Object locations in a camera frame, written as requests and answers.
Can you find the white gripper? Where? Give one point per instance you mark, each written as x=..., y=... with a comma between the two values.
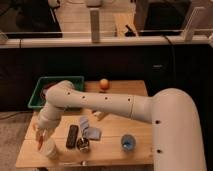
x=42, y=134

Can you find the red bowl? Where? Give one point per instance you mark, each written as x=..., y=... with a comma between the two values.
x=44, y=90

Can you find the white paper cup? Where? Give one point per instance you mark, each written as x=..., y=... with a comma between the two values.
x=49, y=149

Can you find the small metal cup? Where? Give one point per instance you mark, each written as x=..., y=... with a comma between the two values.
x=83, y=145

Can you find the orange fruit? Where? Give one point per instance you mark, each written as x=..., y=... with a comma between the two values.
x=104, y=84

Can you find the green plastic bin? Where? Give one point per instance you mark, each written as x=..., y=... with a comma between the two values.
x=36, y=103

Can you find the black remote control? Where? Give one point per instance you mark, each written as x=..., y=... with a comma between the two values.
x=72, y=136

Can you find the silver fork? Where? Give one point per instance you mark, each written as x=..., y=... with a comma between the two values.
x=80, y=163

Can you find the white horizontal rail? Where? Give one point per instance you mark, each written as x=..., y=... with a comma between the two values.
x=105, y=41

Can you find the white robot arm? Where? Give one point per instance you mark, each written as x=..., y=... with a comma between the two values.
x=177, y=135

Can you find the orange red pepper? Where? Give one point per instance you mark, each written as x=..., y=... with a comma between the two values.
x=40, y=143

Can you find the blue cup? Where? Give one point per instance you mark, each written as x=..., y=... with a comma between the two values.
x=128, y=142

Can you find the blue grey cloth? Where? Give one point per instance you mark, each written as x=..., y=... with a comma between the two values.
x=91, y=133

